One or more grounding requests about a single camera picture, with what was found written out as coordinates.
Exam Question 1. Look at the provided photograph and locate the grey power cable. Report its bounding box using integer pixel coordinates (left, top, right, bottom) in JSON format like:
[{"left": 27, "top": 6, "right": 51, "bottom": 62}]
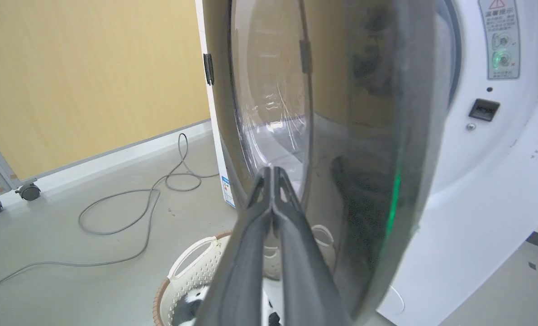
[{"left": 0, "top": 133, "right": 219, "bottom": 300}]

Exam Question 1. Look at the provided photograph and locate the white perforated laundry basket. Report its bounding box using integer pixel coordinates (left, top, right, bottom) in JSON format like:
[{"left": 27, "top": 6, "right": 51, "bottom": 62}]
[{"left": 153, "top": 225, "right": 337, "bottom": 326}]

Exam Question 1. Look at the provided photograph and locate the black door latch socket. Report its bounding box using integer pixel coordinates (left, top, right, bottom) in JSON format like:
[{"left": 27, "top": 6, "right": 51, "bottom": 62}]
[{"left": 468, "top": 98, "right": 501, "bottom": 122}]

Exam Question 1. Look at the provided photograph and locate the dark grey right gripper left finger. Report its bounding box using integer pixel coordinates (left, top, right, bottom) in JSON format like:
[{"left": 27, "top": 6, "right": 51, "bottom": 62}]
[{"left": 195, "top": 166, "right": 274, "bottom": 326}]

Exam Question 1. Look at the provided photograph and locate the white washing machine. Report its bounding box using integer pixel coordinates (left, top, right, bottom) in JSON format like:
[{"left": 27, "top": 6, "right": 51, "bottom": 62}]
[{"left": 195, "top": 0, "right": 538, "bottom": 326}]

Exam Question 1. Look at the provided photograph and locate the tinted glass washing machine door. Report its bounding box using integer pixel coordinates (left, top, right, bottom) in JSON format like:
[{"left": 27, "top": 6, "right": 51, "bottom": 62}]
[{"left": 201, "top": 0, "right": 450, "bottom": 323}]

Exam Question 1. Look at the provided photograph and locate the blue energy label sticker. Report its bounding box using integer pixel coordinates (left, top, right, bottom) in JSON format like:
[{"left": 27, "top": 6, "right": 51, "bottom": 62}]
[{"left": 221, "top": 176, "right": 236, "bottom": 209}]

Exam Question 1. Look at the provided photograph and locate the warning label sticker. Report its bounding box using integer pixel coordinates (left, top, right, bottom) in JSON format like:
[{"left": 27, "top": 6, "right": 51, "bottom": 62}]
[{"left": 478, "top": 0, "right": 521, "bottom": 81}]

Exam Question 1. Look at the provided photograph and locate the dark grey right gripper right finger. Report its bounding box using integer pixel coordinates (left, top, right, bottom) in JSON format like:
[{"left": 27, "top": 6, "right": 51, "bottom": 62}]
[{"left": 272, "top": 166, "right": 353, "bottom": 326}]

